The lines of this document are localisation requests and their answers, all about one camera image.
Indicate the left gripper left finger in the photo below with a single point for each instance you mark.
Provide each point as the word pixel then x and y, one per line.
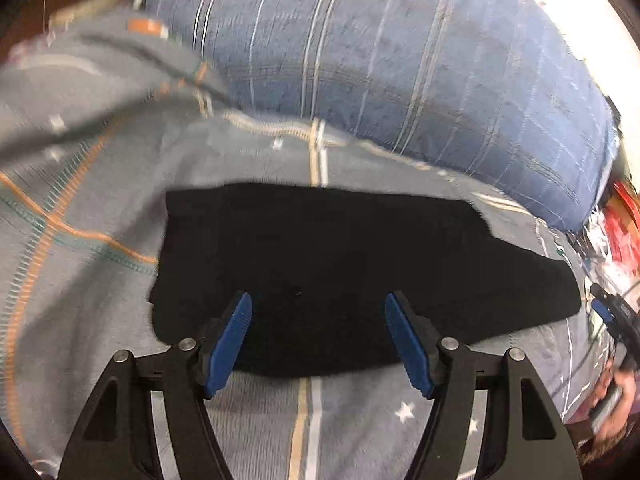
pixel 114 437

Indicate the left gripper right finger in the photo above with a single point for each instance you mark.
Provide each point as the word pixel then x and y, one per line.
pixel 523 437

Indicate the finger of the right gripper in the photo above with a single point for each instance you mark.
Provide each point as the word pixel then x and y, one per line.
pixel 603 311

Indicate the black pants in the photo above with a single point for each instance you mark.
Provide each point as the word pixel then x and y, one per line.
pixel 319 262

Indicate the red items pile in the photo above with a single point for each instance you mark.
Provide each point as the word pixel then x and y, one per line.
pixel 621 223

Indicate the blue plaid pillow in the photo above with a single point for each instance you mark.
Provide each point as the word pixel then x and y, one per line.
pixel 488 88

